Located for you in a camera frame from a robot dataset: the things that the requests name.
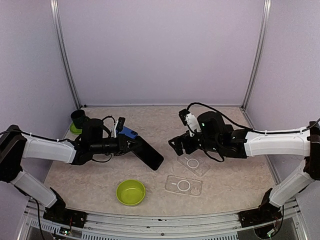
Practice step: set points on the blue smartphone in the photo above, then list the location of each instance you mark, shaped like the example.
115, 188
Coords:
128, 132

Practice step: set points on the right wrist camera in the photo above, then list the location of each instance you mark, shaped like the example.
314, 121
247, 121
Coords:
190, 121

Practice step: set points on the clear phone case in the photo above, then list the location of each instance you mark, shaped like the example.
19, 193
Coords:
196, 165
183, 185

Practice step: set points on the green saucer plate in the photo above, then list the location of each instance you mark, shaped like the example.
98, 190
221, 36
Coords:
74, 130

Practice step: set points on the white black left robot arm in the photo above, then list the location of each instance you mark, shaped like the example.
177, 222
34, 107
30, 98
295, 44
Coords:
15, 145

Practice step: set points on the green bowl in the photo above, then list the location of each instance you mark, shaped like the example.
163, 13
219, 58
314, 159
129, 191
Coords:
130, 192

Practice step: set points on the front aluminium rail base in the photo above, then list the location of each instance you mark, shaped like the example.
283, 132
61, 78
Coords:
109, 226

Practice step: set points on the aluminium frame post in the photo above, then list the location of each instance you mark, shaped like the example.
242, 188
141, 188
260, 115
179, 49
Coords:
54, 5
258, 53

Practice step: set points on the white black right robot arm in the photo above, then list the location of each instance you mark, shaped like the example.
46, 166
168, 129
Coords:
209, 133

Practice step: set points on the right aluminium frame post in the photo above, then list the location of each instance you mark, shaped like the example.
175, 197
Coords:
258, 53

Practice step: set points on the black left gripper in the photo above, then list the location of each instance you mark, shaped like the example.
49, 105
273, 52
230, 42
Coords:
123, 145

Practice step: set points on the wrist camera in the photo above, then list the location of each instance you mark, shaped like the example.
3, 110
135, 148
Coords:
190, 121
118, 126

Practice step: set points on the left aluminium frame post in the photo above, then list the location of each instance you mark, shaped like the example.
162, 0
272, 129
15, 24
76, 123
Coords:
54, 5

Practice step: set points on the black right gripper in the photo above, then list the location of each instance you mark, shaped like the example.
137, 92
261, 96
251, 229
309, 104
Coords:
178, 140

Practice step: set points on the dark green mug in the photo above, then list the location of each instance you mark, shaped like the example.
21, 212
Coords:
78, 118

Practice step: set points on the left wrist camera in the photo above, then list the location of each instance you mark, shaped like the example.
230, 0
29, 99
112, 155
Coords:
118, 126

